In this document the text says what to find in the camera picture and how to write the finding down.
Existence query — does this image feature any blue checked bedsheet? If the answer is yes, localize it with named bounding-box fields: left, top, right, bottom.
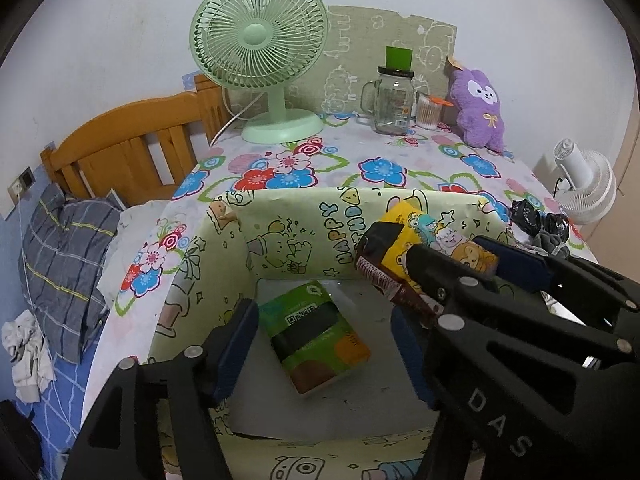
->
left=0, top=350, right=101, bottom=480

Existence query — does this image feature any grey drawstring pouch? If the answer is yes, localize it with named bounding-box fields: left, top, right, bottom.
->
left=529, top=232, right=568, bottom=261

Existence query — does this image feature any grey plaid pillow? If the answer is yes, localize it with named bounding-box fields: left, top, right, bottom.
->
left=19, top=182, right=123, bottom=363

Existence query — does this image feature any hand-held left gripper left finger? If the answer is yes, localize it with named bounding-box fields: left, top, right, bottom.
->
left=62, top=299, right=259, bottom=480

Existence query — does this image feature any white crumpled cloth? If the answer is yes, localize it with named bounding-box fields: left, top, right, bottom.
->
left=2, top=310, right=53, bottom=403

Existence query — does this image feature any cartoon print storage box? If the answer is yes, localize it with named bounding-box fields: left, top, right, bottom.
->
left=145, top=187, right=516, bottom=480

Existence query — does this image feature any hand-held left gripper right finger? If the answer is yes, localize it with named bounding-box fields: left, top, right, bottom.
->
left=392, top=305, right=476, bottom=480

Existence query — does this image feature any green tissue pack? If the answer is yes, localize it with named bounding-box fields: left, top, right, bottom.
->
left=257, top=282, right=372, bottom=396

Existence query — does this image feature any yellow cartoon tissue pack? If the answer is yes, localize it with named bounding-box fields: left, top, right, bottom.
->
left=355, top=202, right=501, bottom=328

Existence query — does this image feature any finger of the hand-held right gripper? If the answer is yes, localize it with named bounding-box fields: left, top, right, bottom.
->
left=477, top=236, right=640, bottom=326
left=406, top=246, right=633, bottom=480

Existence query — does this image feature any green cylinder cap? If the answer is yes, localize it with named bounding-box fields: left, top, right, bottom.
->
left=385, top=46, right=414, bottom=70

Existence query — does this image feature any small white fan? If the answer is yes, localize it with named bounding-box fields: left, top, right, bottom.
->
left=550, top=140, right=618, bottom=226

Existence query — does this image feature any beige cartoon print board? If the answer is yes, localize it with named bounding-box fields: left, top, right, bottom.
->
left=320, top=5, right=458, bottom=123

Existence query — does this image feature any purple plush toy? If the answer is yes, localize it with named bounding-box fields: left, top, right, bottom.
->
left=446, top=57, right=507, bottom=153

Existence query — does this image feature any white fan cable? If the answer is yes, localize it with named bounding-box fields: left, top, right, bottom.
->
left=210, top=92, right=261, bottom=148

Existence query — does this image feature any wooden bed headboard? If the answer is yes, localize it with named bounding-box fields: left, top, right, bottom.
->
left=40, top=75, right=236, bottom=208

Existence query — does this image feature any black crumpled plastic bag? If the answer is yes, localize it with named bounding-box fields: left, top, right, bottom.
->
left=510, top=199, right=571, bottom=251

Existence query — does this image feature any cotton swab container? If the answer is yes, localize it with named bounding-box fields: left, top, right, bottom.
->
left=415, top=92, right=454, bottom=131

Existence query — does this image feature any white wall socket plate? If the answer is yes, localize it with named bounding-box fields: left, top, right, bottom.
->
left=6, top=182, right=26, bottom=222

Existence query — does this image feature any glass jar mug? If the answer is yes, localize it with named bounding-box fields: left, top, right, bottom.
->
left=361, top=66, right=417, bottom=136

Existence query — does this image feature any green desk fan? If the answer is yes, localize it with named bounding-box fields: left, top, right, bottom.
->
left=190, top=0, right=331, bottom=145

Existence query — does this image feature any floral tablecloth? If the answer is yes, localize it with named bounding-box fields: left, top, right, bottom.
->
left=82, top=110, right=601, bottom=480

